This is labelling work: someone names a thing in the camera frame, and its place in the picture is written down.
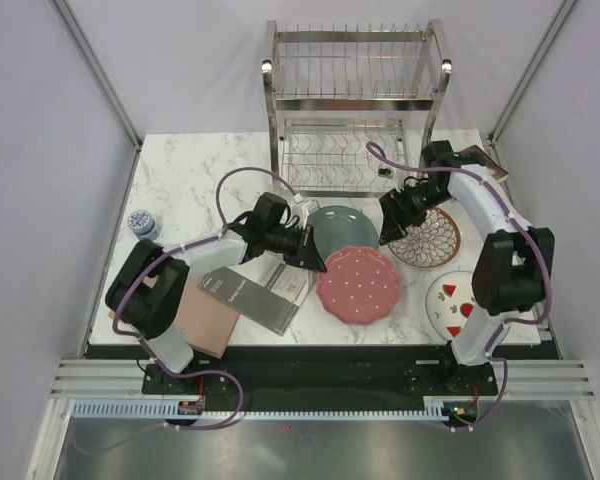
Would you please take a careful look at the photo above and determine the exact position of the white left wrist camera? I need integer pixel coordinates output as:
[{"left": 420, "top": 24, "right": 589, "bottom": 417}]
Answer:
[{"left": 291, "top": 195, "right": 320, "bottom": 228}]

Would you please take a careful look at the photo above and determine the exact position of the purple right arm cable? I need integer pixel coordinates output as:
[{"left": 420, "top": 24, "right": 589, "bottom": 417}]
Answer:
[{"left": 366, "top": 142, "right": 554, "bottom": 434}]

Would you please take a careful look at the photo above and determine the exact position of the floral patterned orange-rim bowl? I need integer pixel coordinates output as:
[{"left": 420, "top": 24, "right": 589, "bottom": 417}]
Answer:
[{"left": 388, "top": 208, "right": 461, "bottom": 269}]

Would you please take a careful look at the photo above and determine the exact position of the aluminium frame post left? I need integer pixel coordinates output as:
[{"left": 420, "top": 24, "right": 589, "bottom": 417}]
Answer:
[{"left": 48, "top": 0, "right": 144, "bottom": 149}]

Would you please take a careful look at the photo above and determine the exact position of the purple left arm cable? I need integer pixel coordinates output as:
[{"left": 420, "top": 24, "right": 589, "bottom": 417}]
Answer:
[{"left": 110, "top": 169, "right": 301, "bottom": 455}]

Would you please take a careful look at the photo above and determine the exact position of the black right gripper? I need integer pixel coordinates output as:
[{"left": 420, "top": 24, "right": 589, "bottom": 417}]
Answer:
[{"left": 379, "top": 181, "right": 453, "bottom": 246}]

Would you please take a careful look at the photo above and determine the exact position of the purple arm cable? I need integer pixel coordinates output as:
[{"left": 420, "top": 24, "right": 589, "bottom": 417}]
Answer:
[
  {"left": 110, "top": 169, "right": 301, "bottom": 455},
  {"left": 366, "top": 142, "right": 554, "bottom": 434}
]

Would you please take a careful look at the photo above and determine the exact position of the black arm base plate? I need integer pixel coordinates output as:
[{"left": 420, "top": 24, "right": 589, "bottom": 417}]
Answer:
[{"left": 82, "top": 343, "right": 564, "bottom": 409}]

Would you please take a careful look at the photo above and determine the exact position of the aluminium frame post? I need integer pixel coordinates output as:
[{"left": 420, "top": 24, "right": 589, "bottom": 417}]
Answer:
[
  {"left": 487, "top": 0, "right": 580, "bottom": 147},
  {"left": 48, "top": 0, "right": 144, "bottom": 149}
]

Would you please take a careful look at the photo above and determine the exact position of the blue white round tin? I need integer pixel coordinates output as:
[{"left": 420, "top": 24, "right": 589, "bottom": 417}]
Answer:
[{"left": 127, "top": 209, "right": 160, "bottom": 241}]

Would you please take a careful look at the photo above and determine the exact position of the teal ceramic plate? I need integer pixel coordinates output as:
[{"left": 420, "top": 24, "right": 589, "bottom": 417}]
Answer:
[{"left": 308, "top": 206, "right": 379, "bottom": 260}]

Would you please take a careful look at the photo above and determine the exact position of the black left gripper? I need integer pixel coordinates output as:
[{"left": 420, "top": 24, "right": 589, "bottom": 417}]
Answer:
[{"left": 265, "top": 223, "right": 326, "bottom": 273}]

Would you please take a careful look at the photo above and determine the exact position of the aluminium frame post right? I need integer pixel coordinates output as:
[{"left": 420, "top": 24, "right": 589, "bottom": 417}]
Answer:
[{"left": 487, "top": 0, "right": 580, "bottom": 147}]

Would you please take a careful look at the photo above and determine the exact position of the pink dotted scalloped plate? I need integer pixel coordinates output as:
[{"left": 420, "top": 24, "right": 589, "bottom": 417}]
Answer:
[{"left": 316, "top": 246, "right": 402, "bottom": 326}]

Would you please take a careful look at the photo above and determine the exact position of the white watermelon pattern plate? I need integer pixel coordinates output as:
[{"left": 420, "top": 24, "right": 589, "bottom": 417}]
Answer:
[{"left": 425, "top": 271, "right": 477, "bottom": 341}]

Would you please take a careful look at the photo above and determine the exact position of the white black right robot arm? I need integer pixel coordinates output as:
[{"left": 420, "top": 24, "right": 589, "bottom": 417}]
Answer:
[{"left": 379, "top": 140, "right": 555, "bottom": 394}]

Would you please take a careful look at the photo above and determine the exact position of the aluminium front rail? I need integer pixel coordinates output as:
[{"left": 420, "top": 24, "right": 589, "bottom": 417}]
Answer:
[{"left": 51, "top": 360, "right": 594, "bottom": 401}]

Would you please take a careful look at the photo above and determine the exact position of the grey setup guide booklet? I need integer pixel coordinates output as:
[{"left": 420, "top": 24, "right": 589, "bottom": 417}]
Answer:
[{"left": 198, "top": 254, "right": 317, "bottom": 336}]

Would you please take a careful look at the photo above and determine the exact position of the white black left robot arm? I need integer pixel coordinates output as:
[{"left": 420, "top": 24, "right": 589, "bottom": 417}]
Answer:
[{"left": 105, "top": 192, "right": 327, "bottom": 393}]

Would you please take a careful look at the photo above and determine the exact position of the stainless steel dish rack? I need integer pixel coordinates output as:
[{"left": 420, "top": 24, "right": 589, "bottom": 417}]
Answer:
[{"left": 261, "top": 19, "right": 452, "bottom": 198}]

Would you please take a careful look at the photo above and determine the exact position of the light blue cable duct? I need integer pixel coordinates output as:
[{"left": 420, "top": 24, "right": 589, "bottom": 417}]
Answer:
[{"left": 71, "top": 397, "right": 453, "bottom": 421}]

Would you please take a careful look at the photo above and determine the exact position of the pink notebook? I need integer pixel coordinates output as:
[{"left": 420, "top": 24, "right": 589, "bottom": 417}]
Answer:
[{"left": 107, "top": 275, "right": 241, "bottom": 359}]

